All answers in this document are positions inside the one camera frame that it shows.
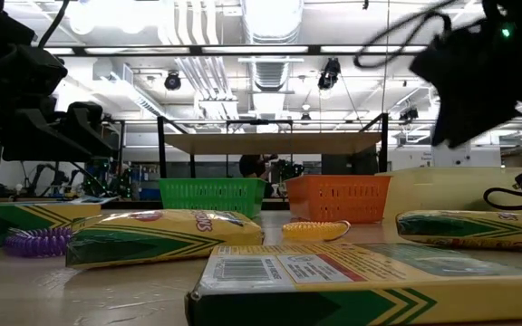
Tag black metal table frame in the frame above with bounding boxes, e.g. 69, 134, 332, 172
32, 43, 522, 212

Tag yellow plastic basket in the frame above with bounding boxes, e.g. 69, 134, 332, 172
376, 166, 522, 223

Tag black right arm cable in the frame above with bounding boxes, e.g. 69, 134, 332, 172
353, 0, 453, 69

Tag yellow spiral coil band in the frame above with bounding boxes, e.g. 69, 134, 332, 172
281, 220, 352, 242

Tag wooden shelf riser black legs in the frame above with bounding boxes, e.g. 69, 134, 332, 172
156, 112, 390, 210

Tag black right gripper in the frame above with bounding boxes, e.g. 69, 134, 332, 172
409, 22, 522, 149

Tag small yellow crayon box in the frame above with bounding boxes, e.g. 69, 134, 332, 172
395, 210, 522, 251
64, 208, 266, 271

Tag white pillar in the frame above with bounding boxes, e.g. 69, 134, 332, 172
430, 139, 472, 168

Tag yellow crayon box with barcode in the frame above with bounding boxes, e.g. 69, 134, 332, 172
184, 243, 522, 326

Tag purple spiral coil band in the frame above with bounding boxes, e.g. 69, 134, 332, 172
3, 227, 74, 259

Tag green plastic basket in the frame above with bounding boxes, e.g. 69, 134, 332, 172
159, 177, 267, 219

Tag orange plastic basket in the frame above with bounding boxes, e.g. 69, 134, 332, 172
285, 174, 392, 224

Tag black ceiling spotlight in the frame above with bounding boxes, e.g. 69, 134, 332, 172
317, 57, 342, 91
163, 70, 182, 91

